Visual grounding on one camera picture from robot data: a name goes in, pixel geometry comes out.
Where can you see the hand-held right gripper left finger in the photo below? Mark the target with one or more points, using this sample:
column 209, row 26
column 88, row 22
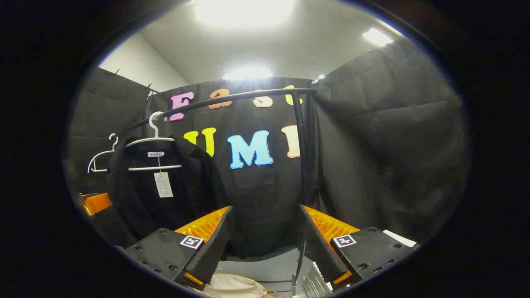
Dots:
column 213, row 244

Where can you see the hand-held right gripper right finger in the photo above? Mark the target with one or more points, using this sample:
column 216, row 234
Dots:
column 316, row 244

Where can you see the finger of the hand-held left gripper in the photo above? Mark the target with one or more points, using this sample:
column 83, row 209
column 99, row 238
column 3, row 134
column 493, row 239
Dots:
column 97, row 203

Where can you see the black knit garment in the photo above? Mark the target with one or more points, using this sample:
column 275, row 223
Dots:
column 190, row 190

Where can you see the white clothes hanger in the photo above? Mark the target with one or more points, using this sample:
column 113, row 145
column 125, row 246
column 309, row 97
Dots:
column 155, row 167
column 101, row 154

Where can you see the black metal clothes rack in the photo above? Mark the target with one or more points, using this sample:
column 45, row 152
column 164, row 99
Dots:
column 299, row 136

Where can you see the grey metal cabinet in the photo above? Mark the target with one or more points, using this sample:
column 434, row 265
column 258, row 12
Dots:
column 316, row 283

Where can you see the white board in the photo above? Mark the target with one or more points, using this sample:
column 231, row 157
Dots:
column 399, row 239

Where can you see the black backdrop cloth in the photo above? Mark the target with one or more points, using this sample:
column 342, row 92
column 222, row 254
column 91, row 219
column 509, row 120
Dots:
column 372, row 145

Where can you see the ceiling light panel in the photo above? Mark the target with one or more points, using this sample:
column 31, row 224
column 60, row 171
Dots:
column 244, row 10
column 377, row 36
column 247, row 73

